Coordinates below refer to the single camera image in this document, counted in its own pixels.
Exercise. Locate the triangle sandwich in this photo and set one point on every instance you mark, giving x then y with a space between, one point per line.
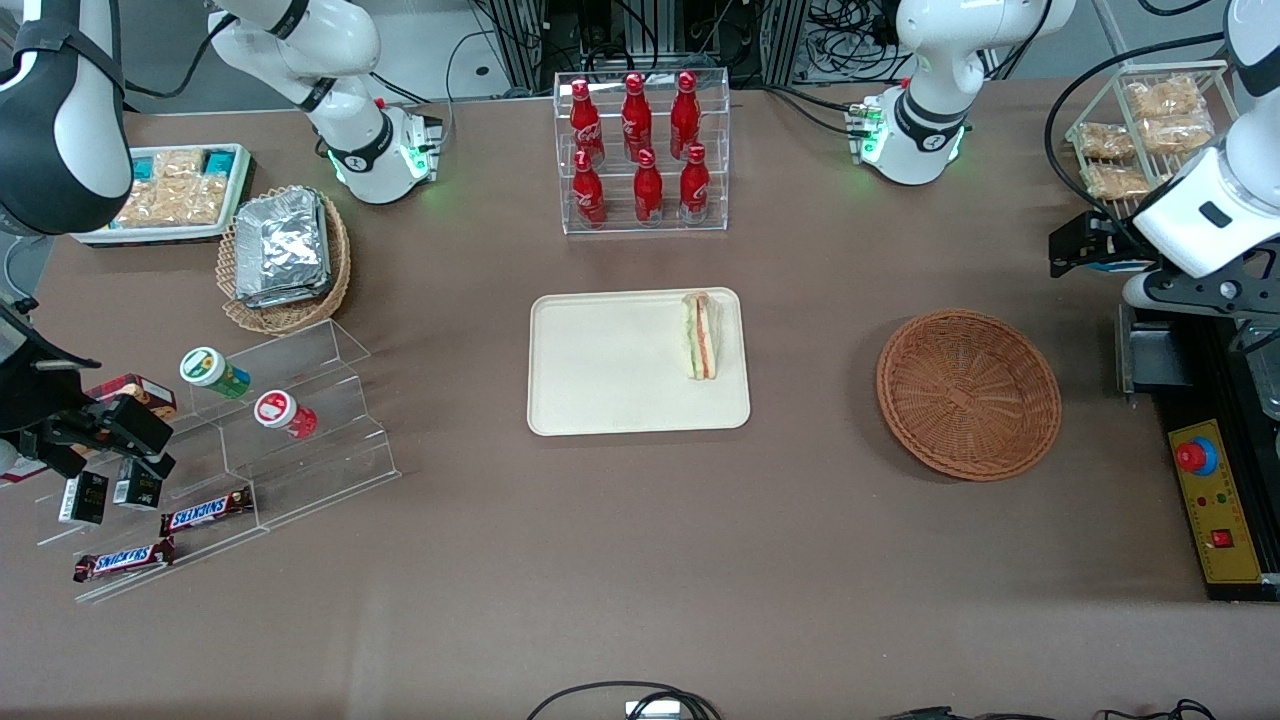
702 338

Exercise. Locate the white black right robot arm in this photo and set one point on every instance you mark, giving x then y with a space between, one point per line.
60 120

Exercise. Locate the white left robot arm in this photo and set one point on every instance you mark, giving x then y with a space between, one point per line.
930 60

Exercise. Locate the white plastic snack tray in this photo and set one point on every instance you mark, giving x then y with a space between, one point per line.
150 235

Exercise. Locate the light tan wicker basket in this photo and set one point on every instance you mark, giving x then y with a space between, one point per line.
285 318

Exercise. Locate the brown round wicker basket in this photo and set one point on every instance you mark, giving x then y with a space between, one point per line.
968 395

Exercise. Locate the beige rectangular tray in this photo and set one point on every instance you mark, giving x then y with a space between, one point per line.
610 370

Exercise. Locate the small black box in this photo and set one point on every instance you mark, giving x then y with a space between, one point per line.
83 498
137 488

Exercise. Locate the grey metal box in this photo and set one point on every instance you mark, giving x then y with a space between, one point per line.
1150 360

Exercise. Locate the clear plastic container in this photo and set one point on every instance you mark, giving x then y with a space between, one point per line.
1268 385

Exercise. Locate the brown chocolate box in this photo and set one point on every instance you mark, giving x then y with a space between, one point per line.
145 390

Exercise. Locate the brown Snickers bar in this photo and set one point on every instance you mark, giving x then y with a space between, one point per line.
123 560
205 512

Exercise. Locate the red emergency stop button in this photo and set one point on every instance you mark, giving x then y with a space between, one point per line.
1194 457

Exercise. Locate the green can with white lid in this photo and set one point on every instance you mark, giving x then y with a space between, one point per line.
212 370

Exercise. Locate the black machine base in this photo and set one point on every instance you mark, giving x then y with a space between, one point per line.
1270 500

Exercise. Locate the red can with white lid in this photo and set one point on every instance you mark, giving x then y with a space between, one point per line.
282 412

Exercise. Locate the yellow control box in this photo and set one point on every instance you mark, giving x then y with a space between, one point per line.
1232 540

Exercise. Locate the clear acrylic stepped display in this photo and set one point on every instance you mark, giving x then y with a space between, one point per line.
330 470

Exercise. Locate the clear bag of crackers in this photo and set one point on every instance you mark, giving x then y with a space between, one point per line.
180 165
170 202

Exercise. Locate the silver foil pack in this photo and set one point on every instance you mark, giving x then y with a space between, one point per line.
290 300
280 240

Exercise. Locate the teal snack packet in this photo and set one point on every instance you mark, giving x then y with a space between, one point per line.
146 168

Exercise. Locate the clear acrylic bottle rack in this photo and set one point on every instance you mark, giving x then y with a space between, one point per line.
720 150

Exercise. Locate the red cola bottle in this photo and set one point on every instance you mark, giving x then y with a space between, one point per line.
589 192
694 188
585 122
636 118
685 118
648 192

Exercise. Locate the small grey device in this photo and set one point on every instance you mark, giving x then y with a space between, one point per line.
652 710

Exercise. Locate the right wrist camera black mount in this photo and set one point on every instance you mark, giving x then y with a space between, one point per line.
125 425

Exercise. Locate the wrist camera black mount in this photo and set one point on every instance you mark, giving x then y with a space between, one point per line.
125 425
1090 240

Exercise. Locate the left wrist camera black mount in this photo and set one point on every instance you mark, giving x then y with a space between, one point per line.
1090 240

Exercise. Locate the aluminium frame rack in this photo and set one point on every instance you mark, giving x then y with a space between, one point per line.
520 40

